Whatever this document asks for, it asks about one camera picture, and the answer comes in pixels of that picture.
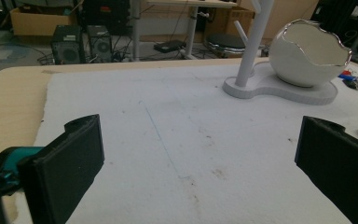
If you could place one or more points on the white desk frame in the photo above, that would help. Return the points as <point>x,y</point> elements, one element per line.
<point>192,31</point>

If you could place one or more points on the white foam mat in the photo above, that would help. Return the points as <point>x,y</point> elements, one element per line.
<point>167,109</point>

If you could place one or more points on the white eggshell-shaped bowl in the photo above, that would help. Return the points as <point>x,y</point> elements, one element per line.
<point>292,62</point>

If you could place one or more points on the open cardboard box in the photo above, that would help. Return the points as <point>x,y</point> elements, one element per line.
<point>34,23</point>

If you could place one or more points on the tall cardboard box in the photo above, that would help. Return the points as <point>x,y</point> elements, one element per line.
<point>292,12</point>

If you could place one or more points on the small black computer tower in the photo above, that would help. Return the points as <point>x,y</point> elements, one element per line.
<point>99,43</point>

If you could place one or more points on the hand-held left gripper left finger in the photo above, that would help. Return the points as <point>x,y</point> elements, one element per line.
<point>65,161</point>

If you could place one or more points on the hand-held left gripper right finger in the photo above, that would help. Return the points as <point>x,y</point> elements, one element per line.
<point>338,161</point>

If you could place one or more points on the flat black device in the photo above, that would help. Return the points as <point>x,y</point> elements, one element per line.
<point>169,46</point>

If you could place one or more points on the black round stool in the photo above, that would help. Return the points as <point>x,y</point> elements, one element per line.
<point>227,40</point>

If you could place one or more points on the large black computer tower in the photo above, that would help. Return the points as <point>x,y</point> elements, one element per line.
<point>68,46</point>

